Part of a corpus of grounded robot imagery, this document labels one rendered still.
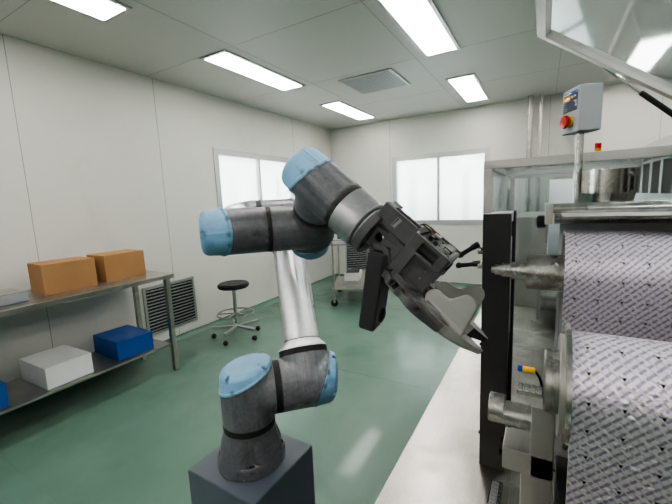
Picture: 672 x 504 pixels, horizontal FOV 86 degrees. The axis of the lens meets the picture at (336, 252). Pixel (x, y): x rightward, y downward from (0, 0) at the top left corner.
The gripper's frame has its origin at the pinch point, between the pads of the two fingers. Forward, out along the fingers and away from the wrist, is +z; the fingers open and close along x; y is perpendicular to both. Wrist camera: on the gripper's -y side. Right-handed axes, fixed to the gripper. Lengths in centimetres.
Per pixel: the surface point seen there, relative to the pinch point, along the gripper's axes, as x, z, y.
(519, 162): 98, -19, 22
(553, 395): -1.4, 9.7, 2.6
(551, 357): 0.9, 7.2, 5.1
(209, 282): 246, -216, -278
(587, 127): 54, -9, 35
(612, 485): -4.0, 18.4, 0.6
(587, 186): 69, 0, 26
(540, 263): 24.7, 1.5, 9.5
